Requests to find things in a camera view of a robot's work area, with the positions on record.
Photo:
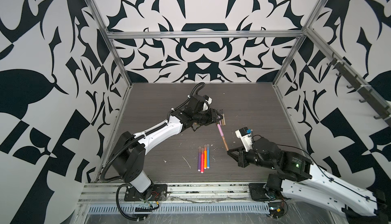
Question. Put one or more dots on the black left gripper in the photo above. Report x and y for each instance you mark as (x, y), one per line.
(213, 118)

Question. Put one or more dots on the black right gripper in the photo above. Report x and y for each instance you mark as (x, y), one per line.
(241, 158)

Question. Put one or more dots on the tan marker pen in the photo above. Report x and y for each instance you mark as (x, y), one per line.
(224, 120)

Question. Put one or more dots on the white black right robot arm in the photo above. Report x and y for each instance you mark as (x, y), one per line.
(300, 178)

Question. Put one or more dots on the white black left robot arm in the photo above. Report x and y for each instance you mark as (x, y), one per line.
(127, 159)

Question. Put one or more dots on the orange marker pen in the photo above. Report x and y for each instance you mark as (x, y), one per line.
(205, 157)

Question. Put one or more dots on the blue marker pen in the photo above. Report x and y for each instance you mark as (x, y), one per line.
(208, 156)

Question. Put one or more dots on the purple marker pen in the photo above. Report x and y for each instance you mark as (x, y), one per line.
(199, 158)

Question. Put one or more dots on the pink red marker pen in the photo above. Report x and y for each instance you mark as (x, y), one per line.
(202, 170)

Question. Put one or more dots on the small circuit board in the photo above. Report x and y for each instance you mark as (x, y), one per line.
(277, 211)

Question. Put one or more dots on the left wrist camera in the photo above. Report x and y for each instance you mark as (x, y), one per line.
(206, 101)

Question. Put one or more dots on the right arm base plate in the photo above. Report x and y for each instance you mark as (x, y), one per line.
(263, 192)

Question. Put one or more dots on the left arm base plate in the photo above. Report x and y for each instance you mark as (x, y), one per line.
(155, 192)

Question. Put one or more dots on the white slotted cable duct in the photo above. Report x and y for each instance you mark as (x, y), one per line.
(182, 208)

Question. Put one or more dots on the black wall hook rack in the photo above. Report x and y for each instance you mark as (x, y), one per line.
(357, 83)

